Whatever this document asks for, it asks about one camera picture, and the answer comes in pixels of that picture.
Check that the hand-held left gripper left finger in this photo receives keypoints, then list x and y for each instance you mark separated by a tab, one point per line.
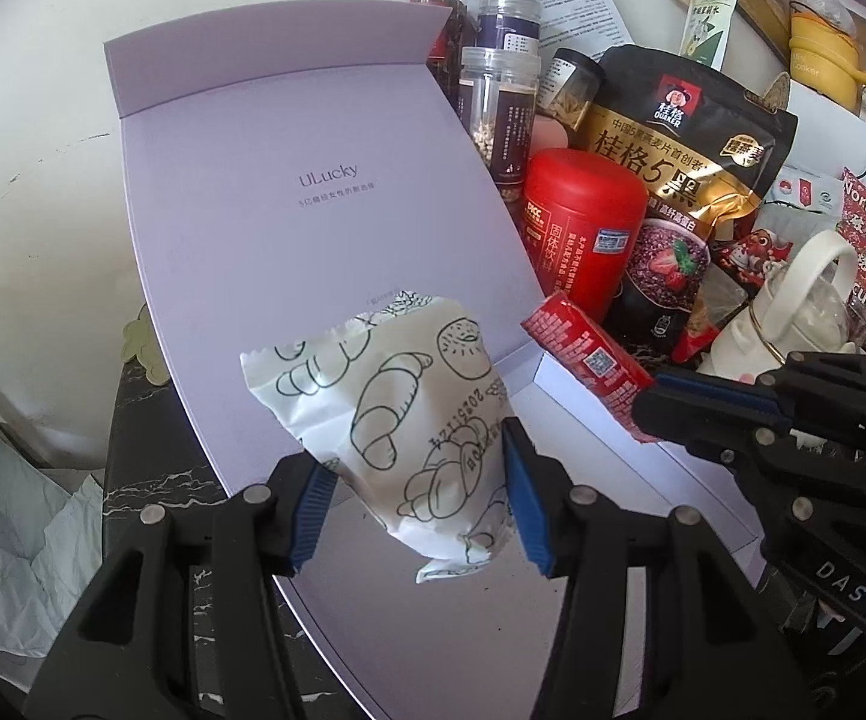
313	510

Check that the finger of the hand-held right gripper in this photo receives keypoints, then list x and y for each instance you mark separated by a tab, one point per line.
688	424
703	388

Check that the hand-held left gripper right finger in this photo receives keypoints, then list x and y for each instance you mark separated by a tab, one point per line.
526	495

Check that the red sachet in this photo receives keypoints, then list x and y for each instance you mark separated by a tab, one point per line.
583	349

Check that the white croissant print bread packet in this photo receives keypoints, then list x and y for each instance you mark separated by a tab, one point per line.
403	420

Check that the lavender gift box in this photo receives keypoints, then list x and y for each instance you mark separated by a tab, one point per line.
290	240

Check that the white cartoon water bottle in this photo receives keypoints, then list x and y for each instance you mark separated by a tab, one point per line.
800	315

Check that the small red cartoon snack packet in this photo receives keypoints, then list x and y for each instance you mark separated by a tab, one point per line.
751	255

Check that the red tin canister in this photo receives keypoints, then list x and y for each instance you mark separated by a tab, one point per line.
583	225

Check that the small white red packet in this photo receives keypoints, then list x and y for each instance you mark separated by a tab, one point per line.
804	189

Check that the black gold oat bag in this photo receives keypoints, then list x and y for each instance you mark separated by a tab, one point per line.
673	165

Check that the pink round object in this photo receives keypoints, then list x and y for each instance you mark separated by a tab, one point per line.
553	135

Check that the pale grey green jacket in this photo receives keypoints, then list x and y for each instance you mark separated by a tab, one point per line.
12	525

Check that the black lid jar yellow strips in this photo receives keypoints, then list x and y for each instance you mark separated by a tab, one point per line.
575	94

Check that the clear jar of white seeds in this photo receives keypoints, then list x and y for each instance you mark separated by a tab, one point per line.
496	112

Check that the yellow pot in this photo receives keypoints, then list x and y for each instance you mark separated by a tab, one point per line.
815	60

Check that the tall printed paper packet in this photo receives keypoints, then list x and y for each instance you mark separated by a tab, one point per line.
710	22

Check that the printed paper sheet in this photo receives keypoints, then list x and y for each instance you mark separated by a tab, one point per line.
575	7

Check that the clear jar with purple label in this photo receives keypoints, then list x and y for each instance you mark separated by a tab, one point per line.
508	26

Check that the clear jar of dark dried fruit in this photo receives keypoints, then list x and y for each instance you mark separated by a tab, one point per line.
451	37

